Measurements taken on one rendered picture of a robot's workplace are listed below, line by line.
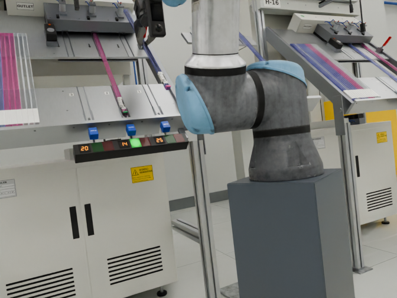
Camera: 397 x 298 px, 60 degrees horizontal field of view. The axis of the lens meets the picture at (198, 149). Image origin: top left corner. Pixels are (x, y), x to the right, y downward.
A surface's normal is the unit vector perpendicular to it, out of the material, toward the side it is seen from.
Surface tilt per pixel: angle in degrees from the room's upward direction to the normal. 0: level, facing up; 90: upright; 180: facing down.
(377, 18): 90
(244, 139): 90
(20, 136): 137
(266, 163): 73
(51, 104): 47
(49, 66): 90
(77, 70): 90
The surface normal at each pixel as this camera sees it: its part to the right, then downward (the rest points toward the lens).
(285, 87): 0.19, -0.09
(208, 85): -0.21, 0.36
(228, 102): 0.37, 0.29
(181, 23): 0.43, -0.02
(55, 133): 0.38, 0.71
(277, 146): -0.37, -0.23
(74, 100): 0.23, -0.70
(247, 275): -0.60, 0.10
